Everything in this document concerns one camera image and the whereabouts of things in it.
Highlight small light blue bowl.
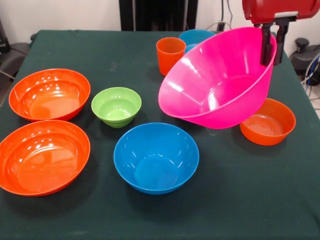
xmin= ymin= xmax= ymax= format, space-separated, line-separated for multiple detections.
xmin=178 ymin=29 xmax=216 ymax=54

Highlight green bowl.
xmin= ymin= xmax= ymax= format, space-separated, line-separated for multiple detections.
xmin=90 ymin=86 xmax=143 ymax=129

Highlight small orange bowl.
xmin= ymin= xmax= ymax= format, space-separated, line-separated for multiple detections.
xmin=239 ymin=97 xmax=297 ymax=147

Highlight orange cup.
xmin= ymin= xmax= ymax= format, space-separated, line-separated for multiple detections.
xmin=156 ymin=37 xmax=187 ymax=77

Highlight large pink bowl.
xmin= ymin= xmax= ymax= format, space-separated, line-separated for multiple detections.
xmin=157 ymin=26 xmax=278 ymax=130

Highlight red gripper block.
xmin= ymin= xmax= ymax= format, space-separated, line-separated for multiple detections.
xmin=241 ymin=0 xmax=320 ymax=67

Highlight grey pedestal foot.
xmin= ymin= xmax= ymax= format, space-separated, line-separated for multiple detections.
xmin=289 ymin=37 xmax=320 ymax=67
xmin=0 ymin=42 xmax=28 ymax=73

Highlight large light blue bowl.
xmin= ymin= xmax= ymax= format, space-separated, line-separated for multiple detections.
xmin=113 ymin=122 xmax=200 ymax=196

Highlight large orange bowl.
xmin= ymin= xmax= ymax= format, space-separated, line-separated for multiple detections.
xmin=0 ymin=119 xmax=91 ymax=197
xmin=8 ymin=68 xmax=92 ymax=123

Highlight hanging black cables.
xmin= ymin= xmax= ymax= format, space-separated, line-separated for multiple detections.
xmin=204 ymin=0 xmax=235 ymax=32

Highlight cable tangle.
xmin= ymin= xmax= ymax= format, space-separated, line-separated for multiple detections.
xmin=299 ymin=56 xmax=320 ymax=101

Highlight dark green table cloth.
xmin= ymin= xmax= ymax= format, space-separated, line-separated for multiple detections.
xmin=0 ymin=29 xmax=320 ymax=240

